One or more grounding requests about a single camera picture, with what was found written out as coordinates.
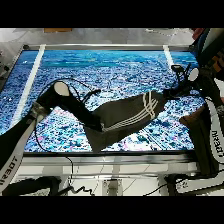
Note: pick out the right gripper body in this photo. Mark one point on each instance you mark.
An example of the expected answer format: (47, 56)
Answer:
(172, 93)

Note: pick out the black pants with white stripes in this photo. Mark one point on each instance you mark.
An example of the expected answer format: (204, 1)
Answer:
(126, 115)

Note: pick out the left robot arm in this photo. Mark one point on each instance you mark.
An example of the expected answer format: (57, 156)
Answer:
(20, 140)

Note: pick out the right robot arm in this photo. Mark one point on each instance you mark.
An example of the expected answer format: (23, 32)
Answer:
(215, 133)

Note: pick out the heap of clothes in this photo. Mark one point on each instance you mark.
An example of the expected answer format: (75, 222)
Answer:
(208, 45)

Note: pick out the brown garment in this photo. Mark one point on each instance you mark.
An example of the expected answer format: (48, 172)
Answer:
(195, 128)

